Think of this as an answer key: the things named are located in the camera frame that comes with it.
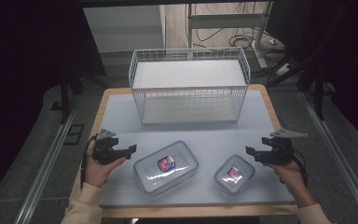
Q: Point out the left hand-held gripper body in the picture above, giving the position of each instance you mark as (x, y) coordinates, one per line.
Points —
(105, 149)

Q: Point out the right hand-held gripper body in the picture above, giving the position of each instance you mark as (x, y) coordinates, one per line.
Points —
(279, 152)

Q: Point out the small clear plastic food container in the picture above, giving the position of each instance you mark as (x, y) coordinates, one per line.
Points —
(234, 175)

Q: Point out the large clear plastic food container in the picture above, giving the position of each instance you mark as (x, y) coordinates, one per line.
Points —
(166, 169)

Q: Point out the person's left hand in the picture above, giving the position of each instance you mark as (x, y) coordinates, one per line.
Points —
(98, 174)

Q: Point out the person's right hand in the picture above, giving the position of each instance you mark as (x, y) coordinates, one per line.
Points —
(289, 180)

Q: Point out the black floor plate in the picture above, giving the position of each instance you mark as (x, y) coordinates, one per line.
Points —
(74, 134)

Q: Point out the black metal stand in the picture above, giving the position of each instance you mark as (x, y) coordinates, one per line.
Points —
(64, 93)
(318, 93)

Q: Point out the wooden table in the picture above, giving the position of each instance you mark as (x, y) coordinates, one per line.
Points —
(199, 212)

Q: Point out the white power strip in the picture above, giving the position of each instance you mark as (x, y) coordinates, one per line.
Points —
(282, 70)

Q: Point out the black curtain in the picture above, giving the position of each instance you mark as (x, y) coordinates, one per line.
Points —
(348, 62)
(21, 77)

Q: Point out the grey cabinet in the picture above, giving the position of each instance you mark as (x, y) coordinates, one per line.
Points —
(121, 28)

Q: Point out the aluminium rail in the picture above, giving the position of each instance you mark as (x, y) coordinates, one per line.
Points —
(48, 161)
(338, 155)

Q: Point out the white metal desk frame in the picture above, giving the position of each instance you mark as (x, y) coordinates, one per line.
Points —
(227, 21)

